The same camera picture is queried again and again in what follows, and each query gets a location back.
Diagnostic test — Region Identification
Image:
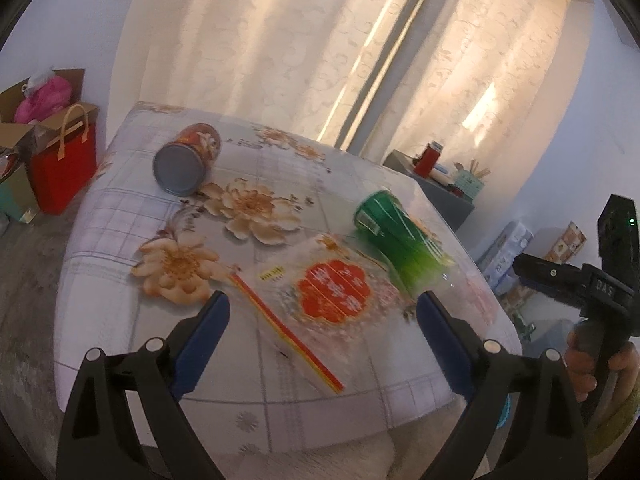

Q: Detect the red gift bag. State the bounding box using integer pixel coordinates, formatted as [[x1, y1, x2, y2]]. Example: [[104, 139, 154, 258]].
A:
[[30, 104, 99, 216]]

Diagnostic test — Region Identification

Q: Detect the person's left leg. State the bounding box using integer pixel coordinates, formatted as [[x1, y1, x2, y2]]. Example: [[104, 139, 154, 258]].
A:
[[215, 435, 401, 480]]

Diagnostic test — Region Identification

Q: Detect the cardboard box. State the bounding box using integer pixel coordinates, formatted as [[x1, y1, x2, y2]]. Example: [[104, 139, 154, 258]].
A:
[[0, 67, 99, 161]]

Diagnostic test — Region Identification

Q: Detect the cream patterned curtain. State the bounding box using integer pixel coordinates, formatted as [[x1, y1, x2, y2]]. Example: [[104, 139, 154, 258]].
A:
[[110, 0, 432, 147], [360, 0, 597, 202]]

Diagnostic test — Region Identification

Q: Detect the grey window frame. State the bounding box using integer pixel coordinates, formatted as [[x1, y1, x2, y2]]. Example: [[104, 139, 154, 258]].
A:
[[320, 0, 481, 161]]

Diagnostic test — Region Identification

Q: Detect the person's right hand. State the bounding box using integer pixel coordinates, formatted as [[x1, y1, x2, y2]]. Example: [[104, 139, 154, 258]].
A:
[[565, 332, 640, 406]]

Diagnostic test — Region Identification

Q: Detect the person's right forearm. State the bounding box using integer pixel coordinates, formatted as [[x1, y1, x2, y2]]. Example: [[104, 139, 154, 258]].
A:
[[585, 385, 640, 461]]

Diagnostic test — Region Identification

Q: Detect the brown snack can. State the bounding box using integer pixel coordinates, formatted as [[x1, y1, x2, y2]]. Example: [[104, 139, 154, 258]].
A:
[[152, 124, 223, 197]]

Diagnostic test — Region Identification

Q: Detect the toilet paper pack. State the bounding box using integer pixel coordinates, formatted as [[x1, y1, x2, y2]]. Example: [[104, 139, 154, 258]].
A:
[[477, 221, 534, 292]]

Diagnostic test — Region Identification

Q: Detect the clear bag with red print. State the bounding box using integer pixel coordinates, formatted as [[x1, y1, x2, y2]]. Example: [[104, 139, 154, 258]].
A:
[[230, 234, 422, 394]]

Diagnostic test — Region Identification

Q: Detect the red thermos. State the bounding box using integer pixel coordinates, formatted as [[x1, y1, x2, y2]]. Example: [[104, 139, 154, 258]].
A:
[[419, 142, 444, 179]]

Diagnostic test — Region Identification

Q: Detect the green gift box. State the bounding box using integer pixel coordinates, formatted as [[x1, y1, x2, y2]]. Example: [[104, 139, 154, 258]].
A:
[[0, 159, 41, 224]]

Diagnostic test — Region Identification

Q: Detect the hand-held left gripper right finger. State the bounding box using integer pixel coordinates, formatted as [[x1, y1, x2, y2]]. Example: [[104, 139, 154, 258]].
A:
[[417, 290, 590, 480]]

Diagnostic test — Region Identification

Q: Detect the grey cabinet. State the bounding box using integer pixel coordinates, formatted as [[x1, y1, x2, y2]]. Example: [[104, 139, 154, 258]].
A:
[[382, 150, 476, 234]]

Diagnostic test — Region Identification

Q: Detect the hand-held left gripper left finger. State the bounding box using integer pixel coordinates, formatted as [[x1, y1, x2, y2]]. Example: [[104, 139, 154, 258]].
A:
[[56, 290, 232, 480]]

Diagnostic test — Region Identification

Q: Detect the pink plush toy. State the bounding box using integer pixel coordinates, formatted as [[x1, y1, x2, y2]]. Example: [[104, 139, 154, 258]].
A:
[[15, 77, 74, 124]]

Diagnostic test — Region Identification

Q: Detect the white tube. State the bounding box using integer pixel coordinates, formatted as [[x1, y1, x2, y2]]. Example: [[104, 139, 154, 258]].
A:
[[432, 164, 458, 188]]

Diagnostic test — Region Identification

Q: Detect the floral tablecloth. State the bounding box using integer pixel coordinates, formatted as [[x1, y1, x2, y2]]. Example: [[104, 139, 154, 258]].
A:
[[52, 101, 523, 456]]

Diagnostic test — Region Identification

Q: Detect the green plastic bottle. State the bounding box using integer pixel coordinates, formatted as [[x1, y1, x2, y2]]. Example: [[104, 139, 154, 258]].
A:
[[354, 189, 457, 297]]

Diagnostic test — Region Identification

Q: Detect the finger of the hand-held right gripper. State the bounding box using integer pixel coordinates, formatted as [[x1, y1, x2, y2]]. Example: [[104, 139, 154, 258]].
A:
[[513, 254, 588, 306]]

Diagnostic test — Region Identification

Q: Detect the green pen holder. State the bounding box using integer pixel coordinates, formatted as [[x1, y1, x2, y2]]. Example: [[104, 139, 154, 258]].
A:
[[452, 160, 487, 201]]

